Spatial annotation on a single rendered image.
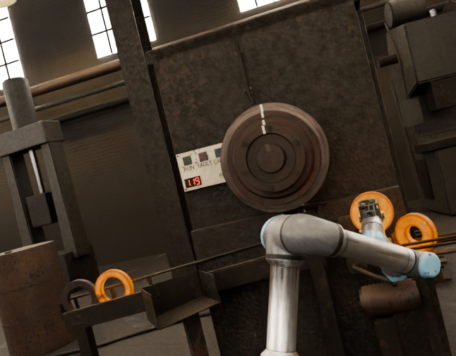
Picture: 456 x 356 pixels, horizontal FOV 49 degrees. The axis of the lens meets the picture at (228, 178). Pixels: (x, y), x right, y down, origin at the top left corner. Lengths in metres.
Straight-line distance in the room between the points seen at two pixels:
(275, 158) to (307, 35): 0.60
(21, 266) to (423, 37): 4.82
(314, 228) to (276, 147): 0.74
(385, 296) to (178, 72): 1.34
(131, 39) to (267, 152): 3.33
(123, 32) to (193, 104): 2.94
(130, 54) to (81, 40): 4.46
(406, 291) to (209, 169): 1.00
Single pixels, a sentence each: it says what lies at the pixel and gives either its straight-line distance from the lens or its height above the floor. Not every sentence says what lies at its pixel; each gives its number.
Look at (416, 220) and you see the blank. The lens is 2.01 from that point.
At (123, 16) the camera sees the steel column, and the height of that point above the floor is 2.83.
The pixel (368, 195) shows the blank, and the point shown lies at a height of 0.89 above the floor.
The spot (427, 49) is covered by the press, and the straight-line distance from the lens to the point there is 6.33.
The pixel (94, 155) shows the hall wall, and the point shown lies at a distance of 9.33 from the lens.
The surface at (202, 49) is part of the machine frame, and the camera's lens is 2.43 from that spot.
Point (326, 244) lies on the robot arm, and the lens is 1.39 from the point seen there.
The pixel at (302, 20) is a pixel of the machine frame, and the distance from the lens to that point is 2.37.
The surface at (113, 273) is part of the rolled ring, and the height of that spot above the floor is 0.77.
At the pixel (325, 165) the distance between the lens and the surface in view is 2.14.
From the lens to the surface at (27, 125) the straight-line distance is 7.59.
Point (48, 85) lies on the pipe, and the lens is 8.96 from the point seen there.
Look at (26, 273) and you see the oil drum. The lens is 4.54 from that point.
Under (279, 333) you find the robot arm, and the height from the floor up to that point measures 0.62.
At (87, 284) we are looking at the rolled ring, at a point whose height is 0.74.
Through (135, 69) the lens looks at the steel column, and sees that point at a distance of 5.15.
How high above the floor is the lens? 1.10
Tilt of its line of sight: 1 degrees down
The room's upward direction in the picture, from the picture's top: 14 degrees counter-clockwise
